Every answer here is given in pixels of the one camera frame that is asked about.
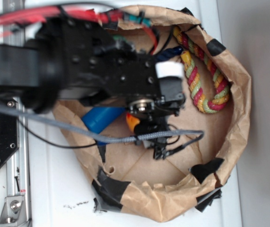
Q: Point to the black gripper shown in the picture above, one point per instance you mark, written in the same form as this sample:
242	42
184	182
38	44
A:
158	144

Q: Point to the yellow rubber duck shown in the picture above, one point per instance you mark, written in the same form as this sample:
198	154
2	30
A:
132	121

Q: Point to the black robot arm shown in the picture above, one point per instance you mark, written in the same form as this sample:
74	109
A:
78	59

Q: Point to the blue plastic bottle toy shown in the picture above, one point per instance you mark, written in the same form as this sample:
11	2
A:
98	118

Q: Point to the dark blue rope toy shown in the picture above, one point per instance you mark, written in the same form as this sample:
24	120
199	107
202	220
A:
169	53

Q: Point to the multicolour rope ring toy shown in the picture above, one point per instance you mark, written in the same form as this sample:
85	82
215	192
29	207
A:
221	84

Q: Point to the aluminium extrusion rail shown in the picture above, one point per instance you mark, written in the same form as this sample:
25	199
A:
18	179

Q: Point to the metal corner bracket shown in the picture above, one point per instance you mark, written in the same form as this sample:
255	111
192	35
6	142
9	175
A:
14	212

